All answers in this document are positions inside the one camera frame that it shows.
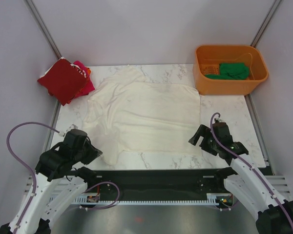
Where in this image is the orange plastic basket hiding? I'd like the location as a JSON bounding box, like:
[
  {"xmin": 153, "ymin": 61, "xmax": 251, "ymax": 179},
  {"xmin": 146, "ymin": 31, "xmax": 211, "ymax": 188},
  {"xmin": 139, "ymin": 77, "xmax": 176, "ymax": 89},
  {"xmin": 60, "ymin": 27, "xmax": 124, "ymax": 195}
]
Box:
[{"xmin": 192, "ymin": 45, "xmax": 269, "ymax": 96}]

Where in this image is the left corner aluminium post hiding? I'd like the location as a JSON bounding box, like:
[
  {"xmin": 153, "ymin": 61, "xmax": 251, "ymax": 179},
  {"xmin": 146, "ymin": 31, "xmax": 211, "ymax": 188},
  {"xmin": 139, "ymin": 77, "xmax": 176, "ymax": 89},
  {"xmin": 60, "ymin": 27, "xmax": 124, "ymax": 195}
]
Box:
[{"xmin": 24, "ymin": 0, "xmax": 62, "ymax": 59}]

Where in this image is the white slotted cable duct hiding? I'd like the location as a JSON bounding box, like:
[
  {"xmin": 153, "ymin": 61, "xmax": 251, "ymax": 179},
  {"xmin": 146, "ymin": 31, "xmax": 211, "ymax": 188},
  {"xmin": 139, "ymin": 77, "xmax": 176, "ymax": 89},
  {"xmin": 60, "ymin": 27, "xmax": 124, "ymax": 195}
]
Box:
[{"xmin": 72, "ymin": 193, "xmax": 233, "ymax": 206}]

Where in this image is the dark red folded t shirt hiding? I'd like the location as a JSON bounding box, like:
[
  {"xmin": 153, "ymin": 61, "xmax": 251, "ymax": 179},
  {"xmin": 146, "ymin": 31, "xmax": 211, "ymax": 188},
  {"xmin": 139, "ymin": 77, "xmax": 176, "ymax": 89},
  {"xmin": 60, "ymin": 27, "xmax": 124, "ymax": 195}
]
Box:
[{"xmin": 37, "ymin": 59, "xmax": 86, "ymax": 106}]

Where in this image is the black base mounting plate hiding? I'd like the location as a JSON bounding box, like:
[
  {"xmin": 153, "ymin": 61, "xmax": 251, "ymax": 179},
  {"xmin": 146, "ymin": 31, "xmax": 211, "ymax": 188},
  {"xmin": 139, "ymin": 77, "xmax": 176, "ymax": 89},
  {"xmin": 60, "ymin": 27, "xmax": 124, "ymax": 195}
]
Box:
[{"xmin": 70, "ymin": 168, "xmax": 245, "ymax": 201}]

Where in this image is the corner aluminium post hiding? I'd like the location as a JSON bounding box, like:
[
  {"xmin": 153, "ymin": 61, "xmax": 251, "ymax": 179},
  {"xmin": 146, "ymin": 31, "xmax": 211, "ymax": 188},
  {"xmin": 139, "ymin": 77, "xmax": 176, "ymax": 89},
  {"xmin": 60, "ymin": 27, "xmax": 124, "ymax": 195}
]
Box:
[
  {"xmin": 250, "ymin": 0, "xmax": 283, "ymax": 48},
  {"xmin": 24, "ymin": 0, "xmax": 62, "ymax": 59}
]

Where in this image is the right corner aluminium post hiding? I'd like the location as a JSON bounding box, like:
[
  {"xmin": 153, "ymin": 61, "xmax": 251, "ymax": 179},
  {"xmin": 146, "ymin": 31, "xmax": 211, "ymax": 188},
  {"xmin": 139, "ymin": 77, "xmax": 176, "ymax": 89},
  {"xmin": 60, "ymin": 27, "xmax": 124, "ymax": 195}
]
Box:
[{"xmin": 250, "ymin": 0, "xmax": 283, "ymax": 48}]

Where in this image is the cream white t shirt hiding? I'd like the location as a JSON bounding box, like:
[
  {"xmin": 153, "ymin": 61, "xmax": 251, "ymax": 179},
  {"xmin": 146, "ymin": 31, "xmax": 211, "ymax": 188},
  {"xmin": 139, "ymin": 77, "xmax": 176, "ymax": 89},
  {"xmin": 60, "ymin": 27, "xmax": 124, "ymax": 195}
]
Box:
[{"xmin": 82, "ymin": 66, "xmax": 202, "ymax": 165}]

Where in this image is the green t shirt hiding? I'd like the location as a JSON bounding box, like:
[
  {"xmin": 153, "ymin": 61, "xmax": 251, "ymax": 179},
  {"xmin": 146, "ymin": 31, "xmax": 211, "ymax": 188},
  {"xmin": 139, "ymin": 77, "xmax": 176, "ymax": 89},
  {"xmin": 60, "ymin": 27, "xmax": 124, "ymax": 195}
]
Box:
[{"xmin": 205, "ymin": 63, "xmax": 250, "ymax": 80}]

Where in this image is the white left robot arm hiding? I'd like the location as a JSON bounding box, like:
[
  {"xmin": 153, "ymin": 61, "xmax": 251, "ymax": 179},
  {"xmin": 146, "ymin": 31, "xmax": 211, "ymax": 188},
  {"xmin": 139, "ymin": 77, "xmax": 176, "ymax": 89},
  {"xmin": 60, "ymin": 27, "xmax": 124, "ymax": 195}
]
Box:
[{"xmin": 0, "ymin": 129, "xmax": 102, "ymax": 234}]

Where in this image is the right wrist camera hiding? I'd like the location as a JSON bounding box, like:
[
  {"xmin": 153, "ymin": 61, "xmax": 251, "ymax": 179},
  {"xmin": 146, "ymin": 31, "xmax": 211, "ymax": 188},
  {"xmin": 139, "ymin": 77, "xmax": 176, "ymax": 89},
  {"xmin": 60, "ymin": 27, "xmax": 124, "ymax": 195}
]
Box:
[{"xmin": 214, "ymin": 118, "xmax": 226, "ymax": 125}]

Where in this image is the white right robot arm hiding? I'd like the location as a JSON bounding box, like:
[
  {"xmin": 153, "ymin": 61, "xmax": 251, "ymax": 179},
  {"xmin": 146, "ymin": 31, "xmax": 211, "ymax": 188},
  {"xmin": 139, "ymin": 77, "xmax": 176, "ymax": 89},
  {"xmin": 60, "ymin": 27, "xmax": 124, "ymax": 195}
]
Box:
[{"xmin": 189, "ymin": 122, "xmax": 293, "ymax": 234}]

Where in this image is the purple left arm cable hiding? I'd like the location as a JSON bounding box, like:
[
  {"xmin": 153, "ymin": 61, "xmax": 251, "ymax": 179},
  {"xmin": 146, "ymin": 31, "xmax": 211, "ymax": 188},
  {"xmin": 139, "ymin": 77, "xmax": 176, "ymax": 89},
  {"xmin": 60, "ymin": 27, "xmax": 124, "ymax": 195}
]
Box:
[{"xmin": 6, "ymin": 121, "xmax": 65, "ymax": 227}]

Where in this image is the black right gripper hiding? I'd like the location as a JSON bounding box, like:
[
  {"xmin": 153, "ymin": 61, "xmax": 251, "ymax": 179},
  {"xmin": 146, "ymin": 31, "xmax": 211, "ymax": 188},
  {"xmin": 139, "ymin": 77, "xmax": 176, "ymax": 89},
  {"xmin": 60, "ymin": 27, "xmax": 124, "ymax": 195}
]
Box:
[{"xmin": 188, "ymin": 124, "xmax": 220, "ymax": 156}]

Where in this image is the aluminium frame rail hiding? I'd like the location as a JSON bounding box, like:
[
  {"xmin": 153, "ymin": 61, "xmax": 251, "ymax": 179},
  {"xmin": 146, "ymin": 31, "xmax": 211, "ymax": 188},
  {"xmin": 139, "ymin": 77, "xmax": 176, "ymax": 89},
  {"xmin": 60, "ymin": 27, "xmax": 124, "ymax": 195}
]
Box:
[{"xmin": 23, "ymin": 174, "xmax": 291, "ymax": 195}]

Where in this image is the orange folded t shirt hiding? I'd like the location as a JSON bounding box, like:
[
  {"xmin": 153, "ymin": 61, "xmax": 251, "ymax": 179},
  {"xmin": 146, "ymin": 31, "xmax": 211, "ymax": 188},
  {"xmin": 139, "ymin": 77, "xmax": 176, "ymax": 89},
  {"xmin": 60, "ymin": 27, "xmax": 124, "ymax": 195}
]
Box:
[{"xmin": 86, "ymin": 67, "xmax": 91, "ymax": 76}]

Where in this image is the pink folded t shirt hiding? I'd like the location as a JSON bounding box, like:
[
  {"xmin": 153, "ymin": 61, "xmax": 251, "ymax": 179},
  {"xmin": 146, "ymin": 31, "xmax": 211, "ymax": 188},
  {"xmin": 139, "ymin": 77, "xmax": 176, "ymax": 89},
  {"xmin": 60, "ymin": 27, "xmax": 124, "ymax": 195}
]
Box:
[{"xmin": 73, "ymin": 60, "xmax": 95, "ymax": 98}]

